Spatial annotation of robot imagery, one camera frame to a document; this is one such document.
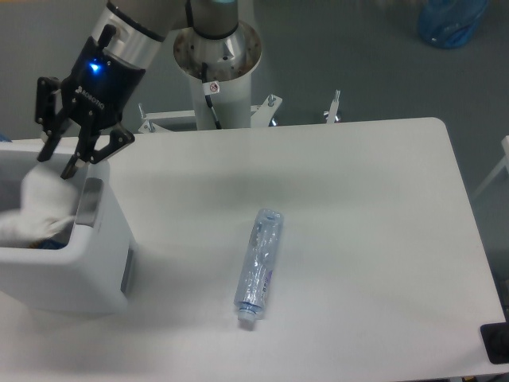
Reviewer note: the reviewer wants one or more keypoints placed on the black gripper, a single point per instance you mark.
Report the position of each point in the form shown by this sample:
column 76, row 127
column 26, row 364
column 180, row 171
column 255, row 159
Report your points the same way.
column 95, row 93

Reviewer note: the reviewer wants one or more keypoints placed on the blue plastic bag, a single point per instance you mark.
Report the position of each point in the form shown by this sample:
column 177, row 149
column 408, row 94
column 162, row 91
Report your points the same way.
column 450, row 24

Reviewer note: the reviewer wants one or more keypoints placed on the white trash can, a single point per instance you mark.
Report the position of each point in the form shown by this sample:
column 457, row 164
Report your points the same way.
column 90, row 273

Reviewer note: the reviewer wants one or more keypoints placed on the crushed clear plastic bottle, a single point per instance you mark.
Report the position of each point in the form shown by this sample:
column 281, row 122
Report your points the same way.
column 258, row 266

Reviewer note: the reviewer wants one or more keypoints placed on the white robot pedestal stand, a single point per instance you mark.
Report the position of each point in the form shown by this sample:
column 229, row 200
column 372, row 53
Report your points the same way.
column 219, row 74

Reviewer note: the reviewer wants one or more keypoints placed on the white paper wrapper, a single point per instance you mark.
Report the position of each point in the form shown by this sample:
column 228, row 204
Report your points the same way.
column 47, row 207

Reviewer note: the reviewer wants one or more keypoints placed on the black clamp mount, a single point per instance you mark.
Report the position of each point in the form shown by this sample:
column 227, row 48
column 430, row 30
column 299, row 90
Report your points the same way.
column 495, row 338

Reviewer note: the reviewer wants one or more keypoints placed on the trash inside can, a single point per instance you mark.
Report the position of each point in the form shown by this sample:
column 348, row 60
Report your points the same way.
column 48, row 244

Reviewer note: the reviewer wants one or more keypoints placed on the white furniture frame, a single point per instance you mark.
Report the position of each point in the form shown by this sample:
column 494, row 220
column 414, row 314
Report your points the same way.
column 500, row 167

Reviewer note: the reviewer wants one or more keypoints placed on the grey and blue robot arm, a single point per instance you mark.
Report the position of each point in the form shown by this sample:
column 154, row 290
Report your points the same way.
column 133, row 31

